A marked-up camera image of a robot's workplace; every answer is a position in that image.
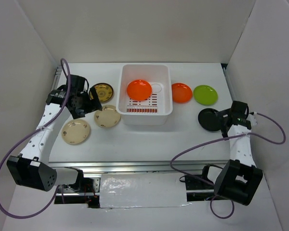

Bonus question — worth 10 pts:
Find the orange plate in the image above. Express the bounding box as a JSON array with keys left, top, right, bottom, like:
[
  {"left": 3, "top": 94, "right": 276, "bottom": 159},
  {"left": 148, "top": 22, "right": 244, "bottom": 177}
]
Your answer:
[
  {"left": 171, "top": 83, "right": 193, "bottom": 103},
  {"left": 127, "top": 79, "right": 152, "bottom": 101}
]

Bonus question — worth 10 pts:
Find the white foil-taped panel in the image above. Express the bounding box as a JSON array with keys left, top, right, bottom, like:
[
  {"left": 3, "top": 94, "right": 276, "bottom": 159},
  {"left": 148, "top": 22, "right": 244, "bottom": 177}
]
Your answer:
[{"left": 99, "top": 173, "right": 187, "bottom": 208}]

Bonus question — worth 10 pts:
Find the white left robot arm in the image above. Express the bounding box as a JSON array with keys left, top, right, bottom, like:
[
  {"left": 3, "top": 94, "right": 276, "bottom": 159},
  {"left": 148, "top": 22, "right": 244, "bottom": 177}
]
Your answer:
[{"left": 6, "top": 75, "right": 102, "bottom": 192}]

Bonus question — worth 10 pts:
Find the green plate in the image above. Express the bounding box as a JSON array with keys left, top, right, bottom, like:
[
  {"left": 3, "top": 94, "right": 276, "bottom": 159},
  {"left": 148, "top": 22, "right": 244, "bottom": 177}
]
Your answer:
[{"left": 193, "top": 85, "right": 218, "bottom": 105}]

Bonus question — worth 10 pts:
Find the cream patterned plate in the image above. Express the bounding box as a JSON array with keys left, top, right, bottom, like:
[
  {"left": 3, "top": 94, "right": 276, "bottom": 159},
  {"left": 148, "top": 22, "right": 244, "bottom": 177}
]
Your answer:
[
  {"left": 61, "top": 119, "right": 91, "bottom": 145},
  {"left": 94, "top": 104, "right": 121, "bottom": 128}
]

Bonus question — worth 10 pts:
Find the yellow brown patterned plate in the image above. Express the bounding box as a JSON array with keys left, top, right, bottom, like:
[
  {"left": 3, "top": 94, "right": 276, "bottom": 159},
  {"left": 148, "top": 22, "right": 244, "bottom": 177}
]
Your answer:
[{"left": 89, "top": 83, "right": 114, "bottom": 104}]

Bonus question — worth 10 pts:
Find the white plastic bin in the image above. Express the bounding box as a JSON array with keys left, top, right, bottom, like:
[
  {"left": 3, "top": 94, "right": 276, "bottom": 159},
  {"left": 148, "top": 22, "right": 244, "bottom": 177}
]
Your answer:
[{"left": 116, "top": 64, "right": 173, "bottom": 126}]

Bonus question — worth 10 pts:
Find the aluminium table rail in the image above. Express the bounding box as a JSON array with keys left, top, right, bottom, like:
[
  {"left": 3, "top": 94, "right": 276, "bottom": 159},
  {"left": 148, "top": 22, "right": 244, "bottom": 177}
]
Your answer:
[{"left": 49, "top": 160, "right": 227, "bottom": 175}]

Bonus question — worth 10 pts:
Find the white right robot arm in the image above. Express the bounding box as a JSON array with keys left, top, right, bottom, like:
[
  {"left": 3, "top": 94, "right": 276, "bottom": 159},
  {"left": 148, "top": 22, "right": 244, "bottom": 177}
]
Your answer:
[{"left": 198, "top": 101, "right": 263, "bottom": 205}]

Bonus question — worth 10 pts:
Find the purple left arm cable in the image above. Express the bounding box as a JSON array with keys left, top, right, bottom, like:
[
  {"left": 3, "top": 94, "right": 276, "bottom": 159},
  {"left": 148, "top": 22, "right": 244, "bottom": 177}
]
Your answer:
[{"left": 0, "top": 58, "right": 70, "bottom": 219}]

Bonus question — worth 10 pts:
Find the black plate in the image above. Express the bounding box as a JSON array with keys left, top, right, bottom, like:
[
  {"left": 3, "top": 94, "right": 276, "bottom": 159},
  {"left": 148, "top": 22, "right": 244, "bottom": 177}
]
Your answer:
[{"left": 197, "top": 108, "right": 223, "bottom": 132}]

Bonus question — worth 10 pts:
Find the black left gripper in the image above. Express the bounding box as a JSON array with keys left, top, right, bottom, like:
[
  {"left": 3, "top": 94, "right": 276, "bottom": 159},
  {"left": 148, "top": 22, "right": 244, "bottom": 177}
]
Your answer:
[{"left": 72, "top": 87, "right": 102, "bottom": 120}]

